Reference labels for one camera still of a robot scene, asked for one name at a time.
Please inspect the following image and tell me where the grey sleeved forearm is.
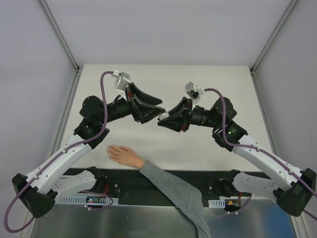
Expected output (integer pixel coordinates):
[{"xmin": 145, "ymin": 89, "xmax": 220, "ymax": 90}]
[{"xmin": 140, "ymin": 161, "xmax": 211, "ymax": 238}]

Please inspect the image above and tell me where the right white cable duct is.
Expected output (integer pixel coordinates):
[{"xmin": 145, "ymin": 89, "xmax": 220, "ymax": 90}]
[{"xmin": 208, "ymin": 199, "xmax": 226, "ymax": 209}]

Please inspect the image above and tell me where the right aluminium frame post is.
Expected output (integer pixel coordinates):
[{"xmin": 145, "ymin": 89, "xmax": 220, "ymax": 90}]
[{"xmin": 250, "ymin": 0, "xmax": 299, "ymax": 75}]

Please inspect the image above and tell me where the aluminium frame post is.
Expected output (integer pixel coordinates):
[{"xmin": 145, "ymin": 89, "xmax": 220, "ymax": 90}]
[
  {"xmin": 250, "ymin": 0, "xmax": 299, "ymax": 75},
  {"xmin": 39, "ymin": 0, "xmax": 80, "ymax": 69}
]

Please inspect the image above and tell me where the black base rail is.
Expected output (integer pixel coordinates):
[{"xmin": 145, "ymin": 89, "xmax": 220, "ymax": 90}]
[{"xmin": 61, "ymin": 168, "xmax": 278, "ymax": 206}]

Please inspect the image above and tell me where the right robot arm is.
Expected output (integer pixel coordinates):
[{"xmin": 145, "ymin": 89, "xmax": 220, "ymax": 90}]
[{"xmin": 158, "ymin": 97, "xmax": 317, "ymax": 217}]

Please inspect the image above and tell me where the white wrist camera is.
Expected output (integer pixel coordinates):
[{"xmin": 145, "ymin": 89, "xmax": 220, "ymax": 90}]
[
  {"xmin": 185, "ymin": 82, "xmax": 206, "ymax": 108},
  {"xmin": 112, "ymin": 70, "xmax": 130, "ymax": 98}
]

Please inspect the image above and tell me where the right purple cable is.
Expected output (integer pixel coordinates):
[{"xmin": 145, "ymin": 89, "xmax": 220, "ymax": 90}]
[{"xmin": 202, "ymin": 88, "xmax": 317, "ymax": 221}]

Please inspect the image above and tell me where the left aluminium frame post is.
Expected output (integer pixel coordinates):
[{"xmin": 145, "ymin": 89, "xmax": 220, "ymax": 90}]
[{"xmin": 39, "ymin": 0, "xmax": 80, "ymax": 69}]

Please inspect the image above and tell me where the person's hand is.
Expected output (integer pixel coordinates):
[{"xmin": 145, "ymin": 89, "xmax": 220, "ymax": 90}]
[{"xmin": 107, "ymin": 145, "xmax": 145, "ymax": 169}]

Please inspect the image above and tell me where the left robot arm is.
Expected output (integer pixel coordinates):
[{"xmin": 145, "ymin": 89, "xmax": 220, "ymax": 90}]
[{"xmin": 12, "ymin": 83, "xmax": 165, "ymax": 218}]

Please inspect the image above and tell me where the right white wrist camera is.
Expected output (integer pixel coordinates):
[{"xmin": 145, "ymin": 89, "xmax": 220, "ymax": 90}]
[{"xmin": 185, "ymin": 82, "xmax": 206, "ymax": 108}]

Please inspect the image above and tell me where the clear nail polish bottle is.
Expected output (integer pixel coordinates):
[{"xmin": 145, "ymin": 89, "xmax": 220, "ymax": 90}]
[{"xmin": 158, "ymin": 112, "xmax": 169, "ymax": 121}]

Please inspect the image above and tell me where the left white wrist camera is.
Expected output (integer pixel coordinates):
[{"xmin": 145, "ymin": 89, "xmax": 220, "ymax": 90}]
[{"xmin": 112, "ymin": 70, "xmax": 130, "ymax": 98}]

